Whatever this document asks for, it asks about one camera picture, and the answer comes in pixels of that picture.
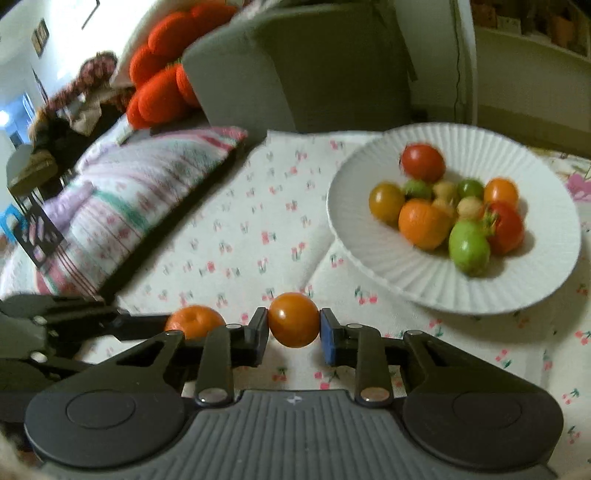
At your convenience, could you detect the yellow-orange tomato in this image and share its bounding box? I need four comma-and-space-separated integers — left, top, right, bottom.
368, 182, 406, 227

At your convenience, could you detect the large green fruit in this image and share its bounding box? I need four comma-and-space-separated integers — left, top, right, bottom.
449, 220, 491, 278

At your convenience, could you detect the small green fruit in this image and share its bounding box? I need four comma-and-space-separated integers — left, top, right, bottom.
457, 178, 485, 200
403, 179, 434, 200

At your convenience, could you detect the orange tomato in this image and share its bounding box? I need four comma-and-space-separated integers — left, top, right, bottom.
268, 292, 321, 348
483, 178, 520, 208

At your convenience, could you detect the pink floral quilt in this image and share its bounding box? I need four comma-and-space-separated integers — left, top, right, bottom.
549, 152, 591, 204

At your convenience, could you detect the dark cloth heap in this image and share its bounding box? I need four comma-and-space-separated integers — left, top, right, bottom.
28, 51, 132, 160

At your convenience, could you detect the red tomato with stem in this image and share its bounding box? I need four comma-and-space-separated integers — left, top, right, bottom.
482, 200, 526, 256

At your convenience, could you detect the black power cable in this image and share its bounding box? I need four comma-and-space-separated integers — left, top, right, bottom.
454, 44, 464, 121

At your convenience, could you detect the striped patterned pillow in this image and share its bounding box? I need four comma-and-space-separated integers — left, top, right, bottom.
0, 126, 247, 298

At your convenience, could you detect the cherry print cloth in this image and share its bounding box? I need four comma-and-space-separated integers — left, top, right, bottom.
74, 129, 591, 462

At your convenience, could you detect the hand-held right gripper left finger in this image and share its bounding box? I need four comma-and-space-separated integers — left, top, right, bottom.
110, 306, 271, 408

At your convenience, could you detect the grey-green sofa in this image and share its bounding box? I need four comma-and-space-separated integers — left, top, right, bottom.
181, 0, 416, 134

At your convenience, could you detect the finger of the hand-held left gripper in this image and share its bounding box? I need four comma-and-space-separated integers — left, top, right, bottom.
28, 349, 106, 381
2, 294, 172, 342

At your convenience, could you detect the white ribbed plate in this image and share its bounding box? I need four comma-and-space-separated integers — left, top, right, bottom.
325, 122, 583, 315

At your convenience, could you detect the orange mandarin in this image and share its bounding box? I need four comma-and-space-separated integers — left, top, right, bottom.
398, 199, 455, 251
165, 305, 227, 341

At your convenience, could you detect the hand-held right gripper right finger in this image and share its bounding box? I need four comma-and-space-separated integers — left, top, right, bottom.
320, 308, 491, 405

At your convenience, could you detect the white shelf unit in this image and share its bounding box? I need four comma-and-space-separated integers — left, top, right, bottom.
455, 0, 591, 125

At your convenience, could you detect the wall picture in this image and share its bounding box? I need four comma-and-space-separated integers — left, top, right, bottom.
32, 18, 50, 57

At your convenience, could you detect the black metal stand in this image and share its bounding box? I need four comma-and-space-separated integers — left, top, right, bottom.
9, 194, 65, 268

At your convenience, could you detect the orange plush cushion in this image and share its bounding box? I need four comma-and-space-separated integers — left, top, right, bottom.
127, 0, 241, 130

